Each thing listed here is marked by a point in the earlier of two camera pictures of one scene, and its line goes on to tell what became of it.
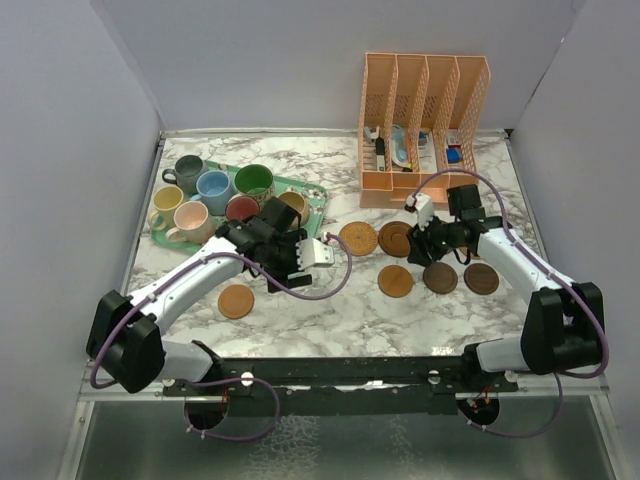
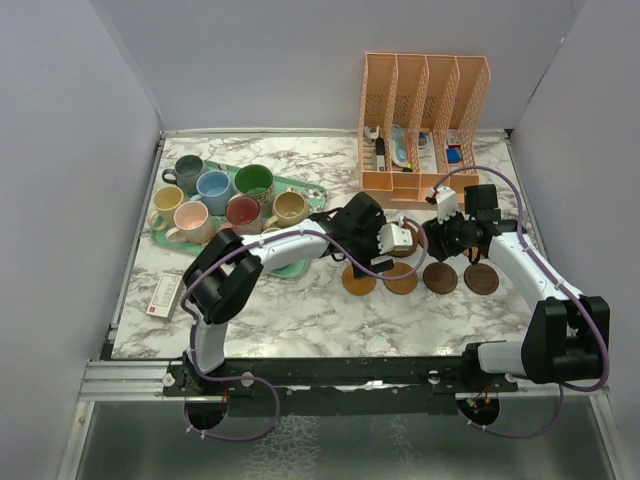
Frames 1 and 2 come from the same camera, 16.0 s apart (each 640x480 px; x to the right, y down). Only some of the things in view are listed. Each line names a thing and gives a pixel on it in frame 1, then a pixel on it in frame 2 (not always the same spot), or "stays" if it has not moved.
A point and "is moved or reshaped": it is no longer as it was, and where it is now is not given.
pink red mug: [240, 208] stays
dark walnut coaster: [440, 278] stays
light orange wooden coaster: [236, 301] is moved or reshaped
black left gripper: [284, 277] -> [367, 261]
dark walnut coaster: [481, 278] stays
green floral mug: [255, 180] stays
